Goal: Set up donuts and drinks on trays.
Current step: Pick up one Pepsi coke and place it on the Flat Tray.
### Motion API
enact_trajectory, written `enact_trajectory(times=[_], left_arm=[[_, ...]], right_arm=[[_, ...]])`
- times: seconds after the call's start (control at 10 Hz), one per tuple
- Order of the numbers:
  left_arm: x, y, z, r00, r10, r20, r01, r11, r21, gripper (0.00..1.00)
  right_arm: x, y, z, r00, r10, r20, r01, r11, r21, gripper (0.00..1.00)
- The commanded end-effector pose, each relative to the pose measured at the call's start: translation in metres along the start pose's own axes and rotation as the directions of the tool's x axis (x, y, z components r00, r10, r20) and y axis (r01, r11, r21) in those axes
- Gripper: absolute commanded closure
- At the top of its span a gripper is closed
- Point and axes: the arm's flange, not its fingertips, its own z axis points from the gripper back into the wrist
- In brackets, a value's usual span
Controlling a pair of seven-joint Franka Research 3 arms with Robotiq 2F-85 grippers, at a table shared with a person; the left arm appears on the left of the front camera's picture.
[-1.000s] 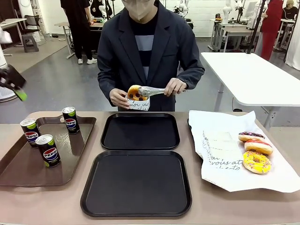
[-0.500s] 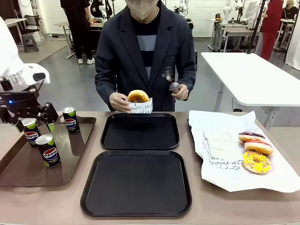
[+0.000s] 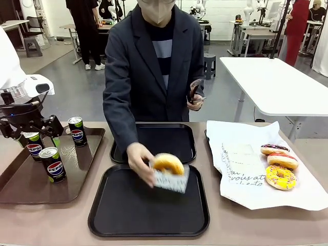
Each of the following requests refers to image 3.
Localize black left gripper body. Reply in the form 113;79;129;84
0;101;44;130

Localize black Pepsi can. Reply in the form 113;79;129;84
26;132;46;162
67;116;88;148
38;147;67;184

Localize white printed paper sleeve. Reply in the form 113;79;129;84
222;161;267;187
149;160;190;194
225;152;258;166
221;143;254;157

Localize plain glazed donut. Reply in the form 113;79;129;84
153;153;185;176

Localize black tongs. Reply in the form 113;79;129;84
188;79;207;105

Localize chocolate sprinkled donut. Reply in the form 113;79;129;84
260;143;290;156

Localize red glazed donut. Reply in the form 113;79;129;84
267;153;299;170

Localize yellow sprinkled donut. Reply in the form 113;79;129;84
265;165;297;191

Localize person's right forearm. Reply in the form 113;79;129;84
102;87;140;154

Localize person's right hand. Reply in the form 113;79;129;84
127;142;156;189

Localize person's left hand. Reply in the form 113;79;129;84
188;93;206;111

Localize brown plastic tray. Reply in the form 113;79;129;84
0;127;106;205

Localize grey plastic stool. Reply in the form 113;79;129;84
203;54;217;80
24;37;44;57

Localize black office chair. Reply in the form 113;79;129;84
22;15;52;51

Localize white background table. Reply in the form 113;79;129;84
0;19;30;52

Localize person in dark jacket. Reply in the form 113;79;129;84
102;4;206;124

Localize wooden background desk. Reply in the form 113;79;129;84
59;24;111;65

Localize bystander in black clothes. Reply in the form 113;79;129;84
66;0;106;71

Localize black plastic tray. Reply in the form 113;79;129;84
88;163;211;238
109;122;197;165

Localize beige face mask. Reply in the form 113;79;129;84
137;0;175;26

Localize large white paper sheet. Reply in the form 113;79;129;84
206;120;328;211

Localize white background desk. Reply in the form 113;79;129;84
229;19;286;57

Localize large white table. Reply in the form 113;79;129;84
219;56;328;144

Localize bystander in red dress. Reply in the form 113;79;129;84
278;0;311;67

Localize white curtain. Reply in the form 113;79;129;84
312;24;328;77

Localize bystander with beanie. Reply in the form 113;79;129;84
306;0;327;26

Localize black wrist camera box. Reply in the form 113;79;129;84
0;92;15;106

